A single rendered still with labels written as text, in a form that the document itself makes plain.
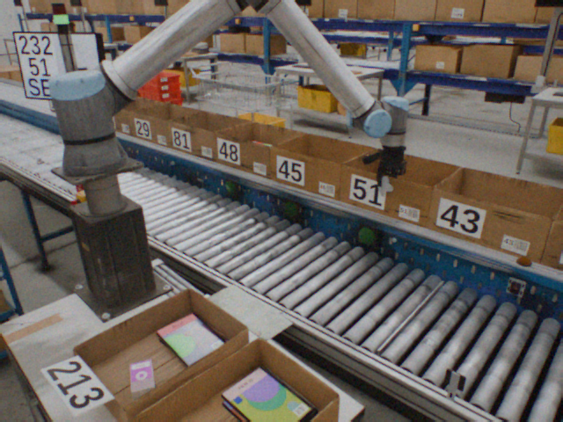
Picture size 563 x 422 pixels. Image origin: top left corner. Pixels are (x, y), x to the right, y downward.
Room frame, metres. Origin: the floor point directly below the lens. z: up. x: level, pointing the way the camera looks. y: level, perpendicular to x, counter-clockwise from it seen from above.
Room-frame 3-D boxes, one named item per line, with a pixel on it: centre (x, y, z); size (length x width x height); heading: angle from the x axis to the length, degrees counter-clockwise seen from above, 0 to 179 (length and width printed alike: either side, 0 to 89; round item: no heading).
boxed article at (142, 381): (0.84, 0.37, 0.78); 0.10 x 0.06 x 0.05; 18
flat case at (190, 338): (1.00, 0.27, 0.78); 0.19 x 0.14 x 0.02; 41
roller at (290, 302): (1.39, -0.16, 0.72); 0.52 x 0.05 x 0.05; 139
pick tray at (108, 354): (0.93, 0.33, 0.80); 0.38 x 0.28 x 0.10; 136
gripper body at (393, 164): (1.58, -0.41, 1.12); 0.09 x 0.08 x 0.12; 49
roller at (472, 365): (1.01, -0.60, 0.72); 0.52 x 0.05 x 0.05; 139
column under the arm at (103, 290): (1.29, 0.57, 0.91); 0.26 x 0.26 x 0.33; 44
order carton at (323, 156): (1.96, -0.19, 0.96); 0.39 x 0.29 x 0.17; 49
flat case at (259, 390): (0.76, 0.04, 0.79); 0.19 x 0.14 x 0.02; 44
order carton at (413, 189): (1.71, -0.49, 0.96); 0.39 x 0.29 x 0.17; 49
